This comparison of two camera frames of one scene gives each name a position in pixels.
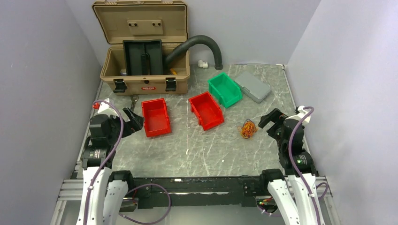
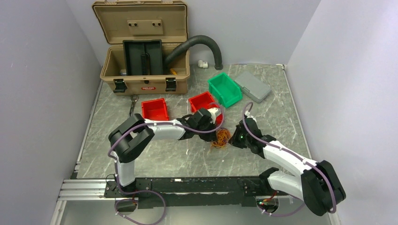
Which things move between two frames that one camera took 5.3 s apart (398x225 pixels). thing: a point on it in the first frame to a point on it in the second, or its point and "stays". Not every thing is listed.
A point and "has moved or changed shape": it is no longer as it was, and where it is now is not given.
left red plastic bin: (156, 117) stays
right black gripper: (275, 113) to (234, 140)
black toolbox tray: (143, 56) stays
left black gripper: (135, 123) to (210, 137)
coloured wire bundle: (248, 129) has moved or changed shape
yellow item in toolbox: (173, 72) stays
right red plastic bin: (204, 106) stays
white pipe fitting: (202, 64) stays
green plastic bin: (225, 89) stays
